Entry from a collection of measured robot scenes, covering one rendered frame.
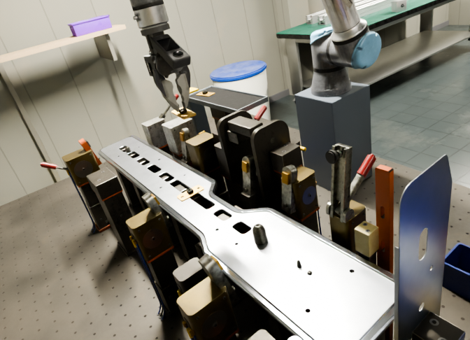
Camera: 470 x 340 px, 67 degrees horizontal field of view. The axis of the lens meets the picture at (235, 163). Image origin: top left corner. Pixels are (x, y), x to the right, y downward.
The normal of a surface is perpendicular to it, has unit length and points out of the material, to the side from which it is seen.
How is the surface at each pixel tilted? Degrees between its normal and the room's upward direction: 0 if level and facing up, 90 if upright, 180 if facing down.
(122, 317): 0
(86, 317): 0
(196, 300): 0
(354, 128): 90
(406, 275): 90
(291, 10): 90
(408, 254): 90
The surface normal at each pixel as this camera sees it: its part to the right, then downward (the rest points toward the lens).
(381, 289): -0.20, -0.86
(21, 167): 0.54, 0.30
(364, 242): -0.78, 0.43
